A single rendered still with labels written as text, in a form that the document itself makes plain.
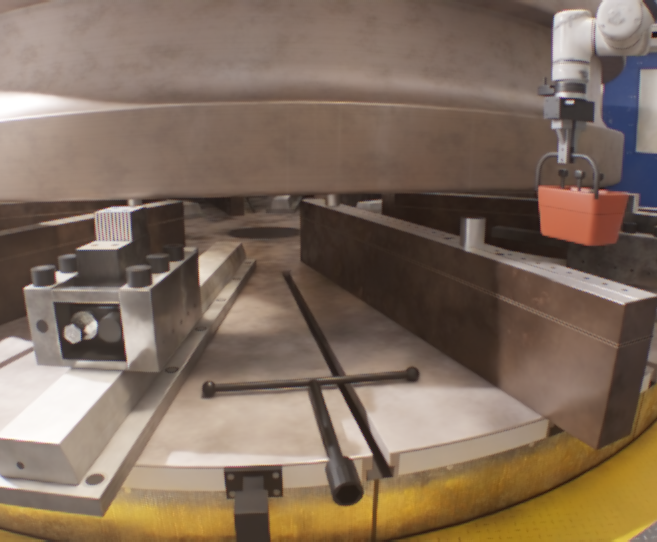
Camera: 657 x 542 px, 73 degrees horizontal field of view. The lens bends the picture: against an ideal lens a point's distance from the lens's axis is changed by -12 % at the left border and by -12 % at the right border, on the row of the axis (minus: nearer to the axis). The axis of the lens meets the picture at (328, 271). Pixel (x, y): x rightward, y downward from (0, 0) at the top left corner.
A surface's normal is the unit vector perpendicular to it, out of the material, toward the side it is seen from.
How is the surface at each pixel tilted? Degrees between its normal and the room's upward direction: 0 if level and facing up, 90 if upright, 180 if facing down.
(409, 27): 90
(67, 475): 90
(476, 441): 90
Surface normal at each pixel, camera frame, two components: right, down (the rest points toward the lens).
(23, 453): -0.01, 0.24
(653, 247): -0.72, 0.17
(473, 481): 0.29, 0.23
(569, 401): -0.93, 0.09
